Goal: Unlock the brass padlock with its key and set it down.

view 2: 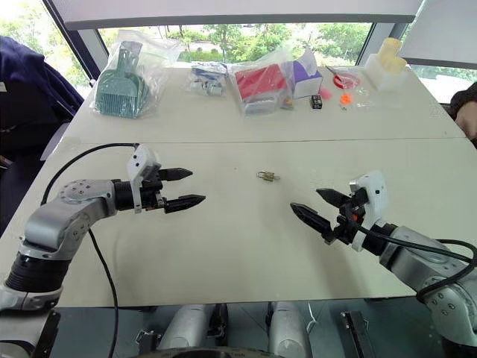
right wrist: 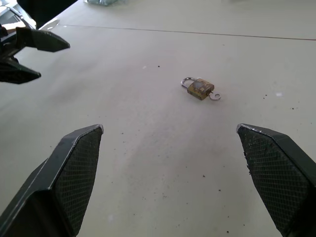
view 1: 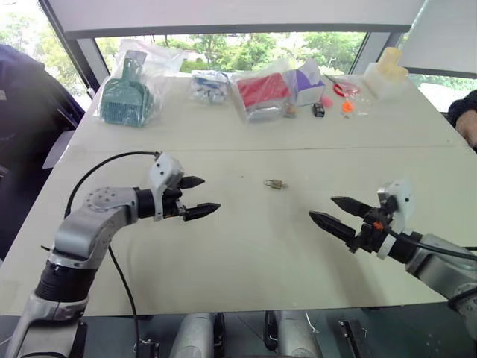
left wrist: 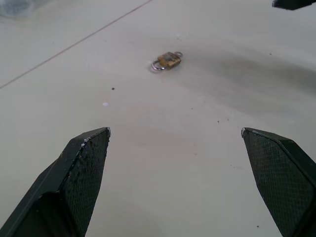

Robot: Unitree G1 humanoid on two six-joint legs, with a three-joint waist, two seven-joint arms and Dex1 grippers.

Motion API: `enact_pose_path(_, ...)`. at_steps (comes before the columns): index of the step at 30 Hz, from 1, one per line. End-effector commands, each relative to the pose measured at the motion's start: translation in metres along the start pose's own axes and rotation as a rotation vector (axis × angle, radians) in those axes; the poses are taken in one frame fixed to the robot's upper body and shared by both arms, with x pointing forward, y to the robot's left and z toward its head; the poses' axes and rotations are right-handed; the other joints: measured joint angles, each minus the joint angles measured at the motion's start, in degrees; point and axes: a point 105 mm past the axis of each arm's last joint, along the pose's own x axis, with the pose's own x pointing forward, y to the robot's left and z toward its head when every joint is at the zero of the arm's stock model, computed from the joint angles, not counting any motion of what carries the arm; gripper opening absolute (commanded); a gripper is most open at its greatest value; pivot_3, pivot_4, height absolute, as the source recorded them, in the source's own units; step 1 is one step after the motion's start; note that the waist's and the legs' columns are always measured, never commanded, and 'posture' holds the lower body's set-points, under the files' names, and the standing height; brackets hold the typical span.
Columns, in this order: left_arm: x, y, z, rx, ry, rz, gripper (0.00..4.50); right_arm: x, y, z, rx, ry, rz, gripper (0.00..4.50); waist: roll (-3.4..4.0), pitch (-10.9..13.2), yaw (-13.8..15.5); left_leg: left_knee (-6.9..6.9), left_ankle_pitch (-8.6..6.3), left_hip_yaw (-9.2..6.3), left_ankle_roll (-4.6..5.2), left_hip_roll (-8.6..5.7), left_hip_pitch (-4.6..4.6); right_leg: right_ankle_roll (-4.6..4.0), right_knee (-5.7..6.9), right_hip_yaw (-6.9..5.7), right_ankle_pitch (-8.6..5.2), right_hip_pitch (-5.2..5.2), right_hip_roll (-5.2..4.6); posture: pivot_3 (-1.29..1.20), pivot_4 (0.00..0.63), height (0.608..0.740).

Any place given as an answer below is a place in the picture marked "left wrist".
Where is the clear plastic bag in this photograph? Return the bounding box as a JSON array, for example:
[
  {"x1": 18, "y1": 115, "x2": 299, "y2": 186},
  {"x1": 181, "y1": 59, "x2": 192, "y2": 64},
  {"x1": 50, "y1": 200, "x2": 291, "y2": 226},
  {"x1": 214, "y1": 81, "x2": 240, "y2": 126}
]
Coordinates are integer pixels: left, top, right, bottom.
[{"x1": 0, "y1": 0, "x2": 40, "y2": 18}]

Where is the small brass padlock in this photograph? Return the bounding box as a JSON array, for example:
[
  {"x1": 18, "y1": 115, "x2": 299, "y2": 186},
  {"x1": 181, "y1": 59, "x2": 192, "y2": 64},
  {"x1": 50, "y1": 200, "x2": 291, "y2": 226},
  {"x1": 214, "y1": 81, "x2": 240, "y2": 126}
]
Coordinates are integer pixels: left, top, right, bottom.
[{"x1": 151, "y1": 51, "x2": 181, "y2": 73}]

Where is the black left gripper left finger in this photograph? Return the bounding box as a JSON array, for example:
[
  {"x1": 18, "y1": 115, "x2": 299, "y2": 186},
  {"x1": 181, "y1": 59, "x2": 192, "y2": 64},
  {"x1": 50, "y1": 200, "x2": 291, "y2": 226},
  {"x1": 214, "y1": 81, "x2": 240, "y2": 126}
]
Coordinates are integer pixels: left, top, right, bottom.
[{"x1": 0, "y1": 127, "x2": 111, "y2": 237}]

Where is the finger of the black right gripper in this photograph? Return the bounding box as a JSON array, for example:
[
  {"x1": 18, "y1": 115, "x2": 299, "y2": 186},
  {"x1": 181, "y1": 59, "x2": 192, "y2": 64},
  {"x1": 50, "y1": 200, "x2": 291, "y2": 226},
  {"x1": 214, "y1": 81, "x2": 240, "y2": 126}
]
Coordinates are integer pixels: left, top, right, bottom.
[{"x1": 272, "y1": 0, "x2": 316, "y2": 11}]

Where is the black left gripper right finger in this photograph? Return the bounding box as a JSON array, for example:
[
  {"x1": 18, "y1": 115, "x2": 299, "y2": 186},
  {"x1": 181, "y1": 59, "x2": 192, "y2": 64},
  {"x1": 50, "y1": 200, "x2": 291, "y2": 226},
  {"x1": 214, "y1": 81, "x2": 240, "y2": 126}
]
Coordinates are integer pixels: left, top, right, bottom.
[{"x1": 241, "y1": 127, "x2": 316, "y2": 237}]

